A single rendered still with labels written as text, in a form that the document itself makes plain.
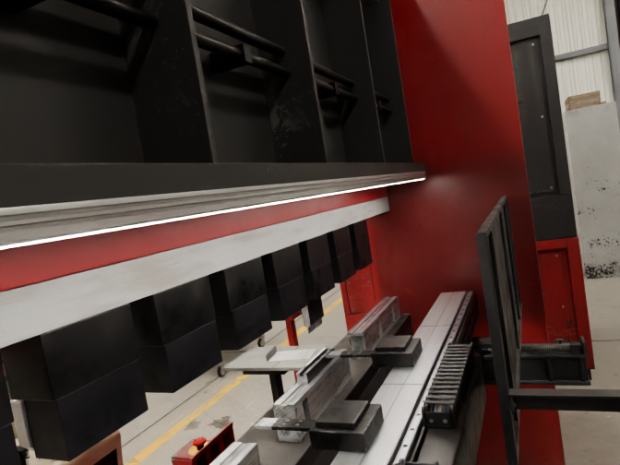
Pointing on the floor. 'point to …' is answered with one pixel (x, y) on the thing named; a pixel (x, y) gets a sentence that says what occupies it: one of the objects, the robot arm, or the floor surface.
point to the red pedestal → (292, 328)
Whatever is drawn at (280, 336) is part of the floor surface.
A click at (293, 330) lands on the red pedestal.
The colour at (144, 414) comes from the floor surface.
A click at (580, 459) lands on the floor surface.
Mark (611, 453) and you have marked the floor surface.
